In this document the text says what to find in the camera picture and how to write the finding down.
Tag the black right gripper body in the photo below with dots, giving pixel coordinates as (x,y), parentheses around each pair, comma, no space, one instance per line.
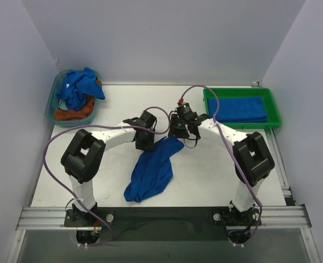
(178,131)

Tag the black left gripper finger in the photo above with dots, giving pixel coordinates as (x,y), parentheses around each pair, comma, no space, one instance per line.
(141,144)
(150,145)

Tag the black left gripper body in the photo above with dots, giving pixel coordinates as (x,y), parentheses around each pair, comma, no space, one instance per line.
(144,143)

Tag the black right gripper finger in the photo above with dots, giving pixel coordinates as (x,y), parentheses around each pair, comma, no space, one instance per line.
(193,129)
(173,130)

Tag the blue towel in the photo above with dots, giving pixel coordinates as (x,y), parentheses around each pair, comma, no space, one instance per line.
(153,171)
(241,110)

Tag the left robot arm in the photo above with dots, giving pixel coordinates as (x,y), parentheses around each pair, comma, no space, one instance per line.
(83,156)

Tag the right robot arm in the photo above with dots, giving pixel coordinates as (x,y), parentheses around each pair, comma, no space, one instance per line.
(249,151)

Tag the pile of blue towels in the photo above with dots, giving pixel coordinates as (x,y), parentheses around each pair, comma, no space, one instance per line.
(77,85)

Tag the green plastic tray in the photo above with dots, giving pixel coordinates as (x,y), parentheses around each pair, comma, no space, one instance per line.
(211,104)

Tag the orange brown towel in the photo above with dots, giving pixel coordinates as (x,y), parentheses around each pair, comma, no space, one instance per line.
(85,111)

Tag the teal plastic basket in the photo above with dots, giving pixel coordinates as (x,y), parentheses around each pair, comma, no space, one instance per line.
(55,103)

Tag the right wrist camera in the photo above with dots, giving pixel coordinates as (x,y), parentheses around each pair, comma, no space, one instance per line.
(185,113)

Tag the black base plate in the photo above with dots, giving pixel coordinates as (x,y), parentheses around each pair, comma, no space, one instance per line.
(162,224)

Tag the aluminium frame rail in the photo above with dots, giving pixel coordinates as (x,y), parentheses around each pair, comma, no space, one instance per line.
(52,218)

